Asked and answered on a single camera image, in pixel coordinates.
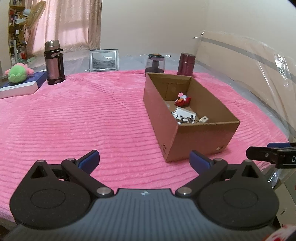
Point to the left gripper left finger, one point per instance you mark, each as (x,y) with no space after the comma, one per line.
(79,172)

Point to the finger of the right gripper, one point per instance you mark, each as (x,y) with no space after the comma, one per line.
(265,154)
(281,145)

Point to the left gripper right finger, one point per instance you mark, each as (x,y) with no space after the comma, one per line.
(209,172)

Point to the beige power plug adapter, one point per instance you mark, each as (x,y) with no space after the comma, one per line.
(204,119)

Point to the metal spring holder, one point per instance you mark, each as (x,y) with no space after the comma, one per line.
(188,119)

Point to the white square tray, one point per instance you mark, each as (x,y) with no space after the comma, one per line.
(181,111)

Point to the red Doraemon toy figure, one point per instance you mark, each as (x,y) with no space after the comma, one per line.
(183,100)

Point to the pink ribbed blanket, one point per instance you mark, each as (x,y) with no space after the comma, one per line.
(103,111)

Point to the brown cardboard box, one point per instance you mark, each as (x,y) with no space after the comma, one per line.
(177,141)

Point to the clear plastic sheet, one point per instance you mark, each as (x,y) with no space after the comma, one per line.
(264,71)

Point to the blue and white flat box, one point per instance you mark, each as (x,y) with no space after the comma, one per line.
(29,86)

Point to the dark red canister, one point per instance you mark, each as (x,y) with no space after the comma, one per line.
(186,64)

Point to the framed landscape picture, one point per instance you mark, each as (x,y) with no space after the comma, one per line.
(103,60)

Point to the green and pink plush toy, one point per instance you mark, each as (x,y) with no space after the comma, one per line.
(18,73)

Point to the clear dark grinder jar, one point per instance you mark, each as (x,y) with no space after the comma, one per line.
(155,63)

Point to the pink curtain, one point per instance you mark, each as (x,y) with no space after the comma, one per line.
(76,24)

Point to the wooden shelf with items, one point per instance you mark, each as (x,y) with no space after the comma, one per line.
(17,43)

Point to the steel thermos with black handle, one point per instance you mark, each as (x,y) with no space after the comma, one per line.
(54,62)

